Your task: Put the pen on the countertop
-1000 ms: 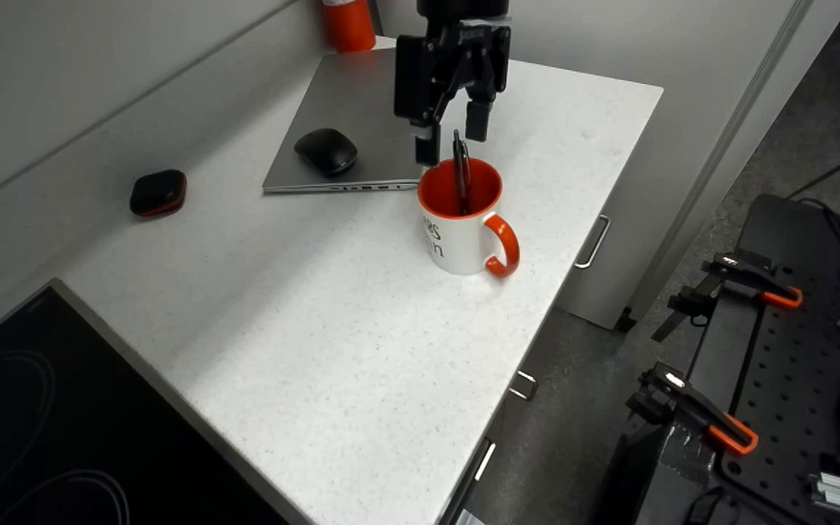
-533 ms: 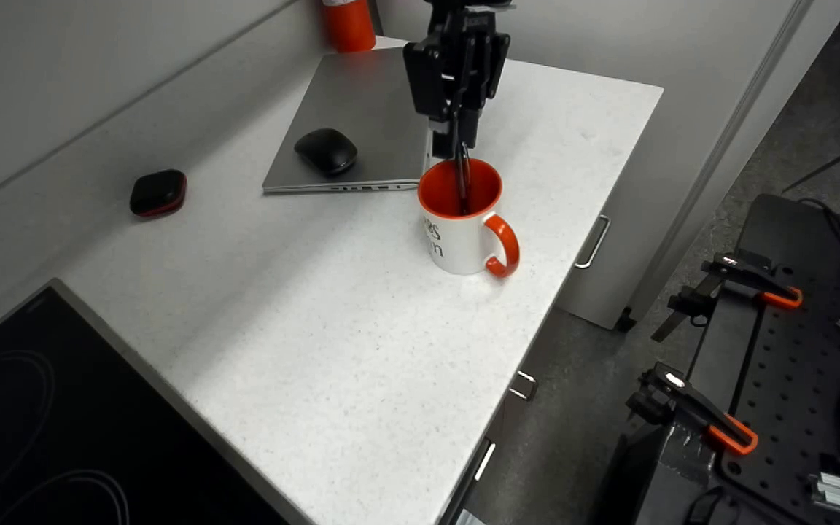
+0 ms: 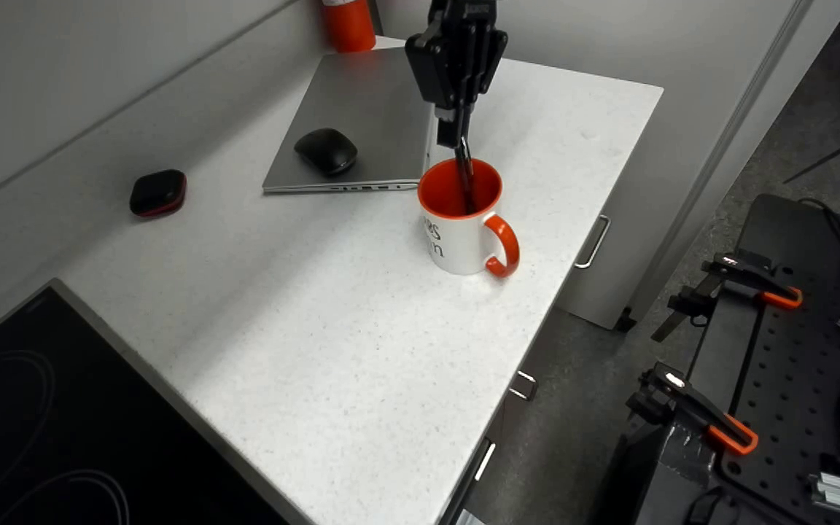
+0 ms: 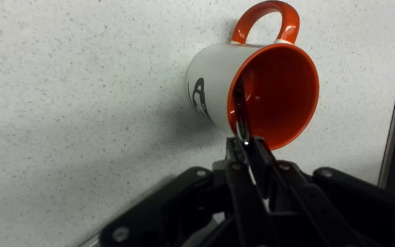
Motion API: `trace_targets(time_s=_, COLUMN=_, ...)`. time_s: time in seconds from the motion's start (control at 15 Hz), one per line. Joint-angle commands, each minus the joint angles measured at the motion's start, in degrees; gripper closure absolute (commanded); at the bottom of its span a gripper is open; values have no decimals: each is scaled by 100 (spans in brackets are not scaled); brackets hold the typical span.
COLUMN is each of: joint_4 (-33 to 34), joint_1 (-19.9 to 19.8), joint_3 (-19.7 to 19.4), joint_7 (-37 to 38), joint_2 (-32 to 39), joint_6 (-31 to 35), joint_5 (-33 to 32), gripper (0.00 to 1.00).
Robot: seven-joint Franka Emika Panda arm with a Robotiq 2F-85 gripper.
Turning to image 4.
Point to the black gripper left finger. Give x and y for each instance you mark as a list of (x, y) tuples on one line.
[(246, 201)]

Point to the white mug orange inside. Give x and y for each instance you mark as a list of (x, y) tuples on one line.
[(275, 91)]

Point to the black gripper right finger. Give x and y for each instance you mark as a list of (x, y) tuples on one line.
[(294, 201)]

